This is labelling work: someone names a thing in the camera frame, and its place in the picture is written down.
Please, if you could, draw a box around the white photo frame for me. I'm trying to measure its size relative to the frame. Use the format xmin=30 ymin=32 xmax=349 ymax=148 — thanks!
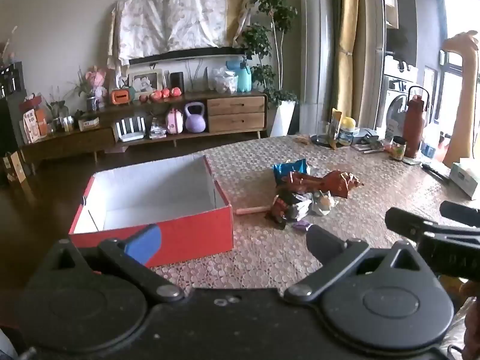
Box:
xmin=128 ymin=68 xmax=164 ymax=94

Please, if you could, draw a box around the yellow lid bottle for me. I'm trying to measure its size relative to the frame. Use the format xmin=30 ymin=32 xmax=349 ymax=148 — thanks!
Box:
xmin=337 ymin=116 xmax=358 ymax=147

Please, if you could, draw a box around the stack of magazines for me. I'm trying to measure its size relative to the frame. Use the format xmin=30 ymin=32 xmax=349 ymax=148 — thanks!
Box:
xmin=150 ymin=118 xmax=167 ymax=139

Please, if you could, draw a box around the green white tissue box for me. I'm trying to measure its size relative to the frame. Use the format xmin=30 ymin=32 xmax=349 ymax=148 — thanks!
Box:
xmin=449 ymin=158 xmax=480 ymax=200

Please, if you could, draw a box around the teal spray bottle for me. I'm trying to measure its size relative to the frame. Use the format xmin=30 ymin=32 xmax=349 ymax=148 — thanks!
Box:
xmin=226 ymin=55 xmax=252 ymax=92

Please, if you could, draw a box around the white washing machine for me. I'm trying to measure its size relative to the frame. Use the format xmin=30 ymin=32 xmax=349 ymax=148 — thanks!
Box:
xmin=376 ymin=64 xmax=419 ymax=139

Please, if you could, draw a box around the dark red thermos bottle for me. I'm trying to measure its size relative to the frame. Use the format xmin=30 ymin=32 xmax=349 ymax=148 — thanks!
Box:
xmin=403 ymin=85 xmax=432 ymax=159

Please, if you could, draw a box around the purple kettlebell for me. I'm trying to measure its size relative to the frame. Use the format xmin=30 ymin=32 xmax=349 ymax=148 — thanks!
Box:
xmin=184 ymin=102 xmax=208 ymax=133

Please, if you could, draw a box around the pink small suitcase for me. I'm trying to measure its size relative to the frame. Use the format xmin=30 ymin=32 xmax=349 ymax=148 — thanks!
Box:
xmin=166 ymin=107 xmax=184 ymax=134

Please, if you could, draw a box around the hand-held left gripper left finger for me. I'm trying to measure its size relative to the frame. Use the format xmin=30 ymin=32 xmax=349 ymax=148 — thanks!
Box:
xmin=45 ymin=224 xmax=185 ymax=304

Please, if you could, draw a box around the blue snack packet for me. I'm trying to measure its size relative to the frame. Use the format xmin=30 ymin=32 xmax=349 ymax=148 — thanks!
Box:
xmin=272 ymin=158 xmax=309 ymax=188

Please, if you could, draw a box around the clear water bottle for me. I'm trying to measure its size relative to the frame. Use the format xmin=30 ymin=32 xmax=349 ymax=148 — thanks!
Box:
xmin=421 ymin=124 xmax=440 ymax=163

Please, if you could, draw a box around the dark red snack packet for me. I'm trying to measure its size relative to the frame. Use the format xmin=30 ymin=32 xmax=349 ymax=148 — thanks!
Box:
xmin=265 ymin=191 xmax=301 ymax=230

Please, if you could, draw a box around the white router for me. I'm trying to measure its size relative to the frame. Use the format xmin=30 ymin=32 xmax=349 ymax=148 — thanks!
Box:
xmin=114 ymin=117 xmax=146 ymax=142

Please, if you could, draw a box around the potted tree in white pot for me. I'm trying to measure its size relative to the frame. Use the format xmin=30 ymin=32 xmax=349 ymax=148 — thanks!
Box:
xmin=240 ymin=0 xmax=301 ymax=137

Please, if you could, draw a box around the brown cardboard box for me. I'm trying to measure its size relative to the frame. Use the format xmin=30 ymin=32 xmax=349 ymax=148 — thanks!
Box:
xmin=3 ymin=151 xmax=32 ymax=193

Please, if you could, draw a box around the yellow cloth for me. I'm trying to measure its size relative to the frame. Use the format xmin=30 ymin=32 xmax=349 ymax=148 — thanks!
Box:
xmin=225 ymin=0 xmax=253 ymax=47

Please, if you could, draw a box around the tan tall figure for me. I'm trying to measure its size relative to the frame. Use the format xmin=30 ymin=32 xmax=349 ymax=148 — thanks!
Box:
xmin=442 ymin=30 xmax=480 ymax=168

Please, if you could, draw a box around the patterned vase with plant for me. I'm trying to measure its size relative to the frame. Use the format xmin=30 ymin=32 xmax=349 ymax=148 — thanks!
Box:
xmin=73 ymin=67 xmax=100 ymax=112

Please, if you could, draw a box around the black television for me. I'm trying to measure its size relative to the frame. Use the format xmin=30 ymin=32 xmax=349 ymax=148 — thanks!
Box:
xmin=128 ymin=46 xmax=248 ymax=65

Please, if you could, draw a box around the clear plastic bag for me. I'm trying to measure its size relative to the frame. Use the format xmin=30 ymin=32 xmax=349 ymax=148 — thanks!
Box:
xmin=212 ymin=67 xmax=239 ymax=94

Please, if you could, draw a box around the yellow curtain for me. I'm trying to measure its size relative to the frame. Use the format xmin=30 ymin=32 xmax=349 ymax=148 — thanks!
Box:
xmin=334 ymin=0 xmax=370 ymax=136

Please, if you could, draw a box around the black remote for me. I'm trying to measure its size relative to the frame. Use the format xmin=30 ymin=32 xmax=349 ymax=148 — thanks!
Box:
xmin=421 ymin=163 xmax=451 ymax=183

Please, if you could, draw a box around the wooden television cabinet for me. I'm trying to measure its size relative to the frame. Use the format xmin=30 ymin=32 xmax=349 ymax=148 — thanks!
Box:
xmin=19 ymin=90 xmax=269 ymax=164

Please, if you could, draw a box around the white egg print snack packet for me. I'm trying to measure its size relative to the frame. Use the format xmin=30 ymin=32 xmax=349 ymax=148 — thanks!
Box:
xmin=311 ymin=190 xmax=340 ymax=216

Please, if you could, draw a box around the glass jar with dark lid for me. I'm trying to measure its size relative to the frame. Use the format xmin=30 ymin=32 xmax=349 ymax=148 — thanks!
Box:
xmin=390 ymin=136 xmax=408 ymax=160

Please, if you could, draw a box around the pink plush bouquet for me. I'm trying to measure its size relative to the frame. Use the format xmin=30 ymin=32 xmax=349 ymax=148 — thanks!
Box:
xmin=85 ymin=67 xmax=108 ymax=107

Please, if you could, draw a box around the white orange packet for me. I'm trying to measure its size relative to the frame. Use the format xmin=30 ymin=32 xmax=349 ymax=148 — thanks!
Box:
xmin=22 ymin=109 xmax=49 ymax=142

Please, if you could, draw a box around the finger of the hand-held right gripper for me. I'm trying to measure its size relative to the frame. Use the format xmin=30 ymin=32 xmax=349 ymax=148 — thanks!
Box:
xmin=439 ymin=201 xmax=480 ymax=227
xmin=385 ymin=207 xmax=462 ymax=241

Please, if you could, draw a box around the yellow tall packet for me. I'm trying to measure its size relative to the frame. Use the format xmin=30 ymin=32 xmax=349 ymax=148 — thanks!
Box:
xmin=331 ymin=109 xmax=343 ymax=148

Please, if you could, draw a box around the red cardboard box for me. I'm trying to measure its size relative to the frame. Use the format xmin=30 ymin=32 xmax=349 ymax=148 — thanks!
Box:
xmin=68 ymin=154 xmax=234 ymax=269

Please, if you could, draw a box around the floral cloth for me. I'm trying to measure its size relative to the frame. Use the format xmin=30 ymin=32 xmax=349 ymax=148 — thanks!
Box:
xmin=108 ymin=0 xmax=229 ymax=69

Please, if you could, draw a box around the glass cup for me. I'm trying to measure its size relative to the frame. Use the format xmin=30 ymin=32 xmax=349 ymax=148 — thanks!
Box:
xmin=317 ymin=121 xmax=334 ymax=143

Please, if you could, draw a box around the orange box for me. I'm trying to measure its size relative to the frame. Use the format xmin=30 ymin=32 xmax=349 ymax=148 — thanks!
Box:
xmin=110 ymin=88 xmax=136 ymax=105

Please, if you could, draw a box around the black round tray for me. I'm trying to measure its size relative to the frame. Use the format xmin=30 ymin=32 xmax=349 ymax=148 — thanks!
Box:
xmin=310 ymin=133 xmax=354 ymax=149

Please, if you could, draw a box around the red gift box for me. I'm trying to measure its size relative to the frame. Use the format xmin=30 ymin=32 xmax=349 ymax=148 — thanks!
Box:
xmin=20 ymin=94 xmax=44 ymax=112

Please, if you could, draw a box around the grey standing air conditioner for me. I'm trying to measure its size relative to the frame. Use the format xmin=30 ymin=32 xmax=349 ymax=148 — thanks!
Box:
xmin=300 ymin=0 xmax=335 ymax=136

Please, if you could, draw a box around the person's right hand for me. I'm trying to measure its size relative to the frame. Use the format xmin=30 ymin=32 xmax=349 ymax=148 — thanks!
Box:
xmin=459 ymin=281 xmax=480 ymax=349

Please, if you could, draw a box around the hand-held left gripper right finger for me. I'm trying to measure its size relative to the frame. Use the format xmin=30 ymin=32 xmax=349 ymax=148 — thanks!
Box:
xmin=284 ymin=226 xmax=432 ymax=304

